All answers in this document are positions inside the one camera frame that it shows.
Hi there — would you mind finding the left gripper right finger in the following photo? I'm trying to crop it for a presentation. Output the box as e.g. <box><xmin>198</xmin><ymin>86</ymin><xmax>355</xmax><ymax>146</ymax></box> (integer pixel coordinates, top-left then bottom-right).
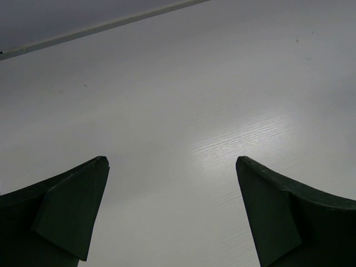
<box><xmin>236</xmin><ymin>156</ymin><xmax>355</xmax><ymax>266</ymax></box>

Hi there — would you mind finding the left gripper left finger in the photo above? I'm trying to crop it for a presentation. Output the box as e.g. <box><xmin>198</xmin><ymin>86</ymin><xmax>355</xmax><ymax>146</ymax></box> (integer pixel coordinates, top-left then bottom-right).
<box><xmin>1</xmin><ymin>156</ymin><xmax>109</xmax><ymax>266</ymax></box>

